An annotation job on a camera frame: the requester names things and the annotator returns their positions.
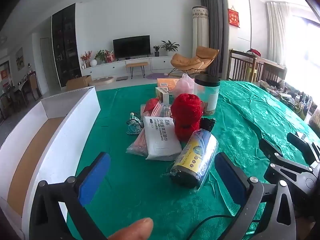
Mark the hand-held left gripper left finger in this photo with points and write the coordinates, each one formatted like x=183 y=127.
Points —
x=95 y=175

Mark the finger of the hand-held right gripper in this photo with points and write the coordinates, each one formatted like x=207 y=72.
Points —
x=297 y=140
x=270 y=147

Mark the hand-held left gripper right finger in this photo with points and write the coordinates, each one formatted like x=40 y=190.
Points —
x=230 y=177

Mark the black trash bag roll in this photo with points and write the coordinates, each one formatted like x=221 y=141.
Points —
x=195 y=155

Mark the white cardboard box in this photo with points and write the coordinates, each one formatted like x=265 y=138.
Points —
x=62 y=140

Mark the pink face mask bundle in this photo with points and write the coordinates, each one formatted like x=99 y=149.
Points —
x=137 y=145

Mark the pink bath pouf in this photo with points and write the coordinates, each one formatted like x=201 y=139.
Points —
x=183 y=86

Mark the tan tissue pack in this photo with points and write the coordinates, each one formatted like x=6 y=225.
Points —
x=162 y=95

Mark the person's left hand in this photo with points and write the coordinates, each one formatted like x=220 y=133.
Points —
x=135 y=228

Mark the green tablecloth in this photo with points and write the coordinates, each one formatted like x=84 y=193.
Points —
x=250 y=120

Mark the pile of assorted clutter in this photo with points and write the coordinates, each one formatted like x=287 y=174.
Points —
x=292 y=97

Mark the small black object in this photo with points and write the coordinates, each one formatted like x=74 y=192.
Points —
x=208 y=123

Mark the teal fabric pouch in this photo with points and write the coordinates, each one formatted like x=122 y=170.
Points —
x=133 y=127

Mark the wooden slatted chair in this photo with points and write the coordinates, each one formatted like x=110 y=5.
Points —
x=272 y=71
x=241 y=66

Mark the white wet wipes pack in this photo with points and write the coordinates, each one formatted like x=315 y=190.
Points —
x=160 y=140

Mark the red yarn ball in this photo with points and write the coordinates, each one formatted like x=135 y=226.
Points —
x=186 y=110

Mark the clear jar with black lid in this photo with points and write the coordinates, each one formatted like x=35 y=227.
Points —
x=207 y=95

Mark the red foil packet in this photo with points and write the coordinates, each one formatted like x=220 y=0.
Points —
x=150 y=105

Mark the brown cardboard box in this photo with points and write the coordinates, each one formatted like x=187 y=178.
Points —
x=78 y=82

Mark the white sheer curtain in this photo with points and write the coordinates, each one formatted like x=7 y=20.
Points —
x=277 y=35

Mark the white television cabinet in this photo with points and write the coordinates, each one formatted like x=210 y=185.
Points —
x=110 y=67

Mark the round white vase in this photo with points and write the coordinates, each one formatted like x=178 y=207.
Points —
x=93 y=62

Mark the orange flat box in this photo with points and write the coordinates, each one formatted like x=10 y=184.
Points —
x=167 y=83

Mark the orange lounge chair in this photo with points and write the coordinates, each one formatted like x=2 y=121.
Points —
x=192 y=61

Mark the purple rug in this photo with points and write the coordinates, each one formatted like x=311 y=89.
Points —
x=157 y=76

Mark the red gift box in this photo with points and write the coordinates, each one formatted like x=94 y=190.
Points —
x=109 y=58

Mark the wooden bench with black legs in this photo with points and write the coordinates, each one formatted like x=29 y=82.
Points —
x=137 y=64

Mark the red flowers in vase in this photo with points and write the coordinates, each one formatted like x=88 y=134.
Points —
x=85 y=57

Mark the leafy plant with red decorations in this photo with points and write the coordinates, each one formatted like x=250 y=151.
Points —
x=101 y=55

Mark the white door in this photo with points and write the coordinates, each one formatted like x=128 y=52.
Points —
x=46 y=65

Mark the grey curtain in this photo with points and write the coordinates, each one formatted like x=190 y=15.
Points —
x=216 y=30

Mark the black display cabinet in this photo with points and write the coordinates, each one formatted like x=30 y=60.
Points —
x=66 y=45

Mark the black television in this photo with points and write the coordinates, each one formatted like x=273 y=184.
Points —
x=131 y=47

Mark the covered tower air conditioner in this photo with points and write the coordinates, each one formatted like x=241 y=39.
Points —
x=200 y=30

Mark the small potted plant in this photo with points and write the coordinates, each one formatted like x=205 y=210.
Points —
x=156 y=50

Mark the large potted plant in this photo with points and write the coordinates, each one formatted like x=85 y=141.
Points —
x=170 y=47

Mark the red wall hanging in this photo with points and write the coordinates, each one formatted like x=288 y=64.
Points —
x=233 y=17

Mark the framed wall painting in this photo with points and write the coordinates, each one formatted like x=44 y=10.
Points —
x=20 y=58

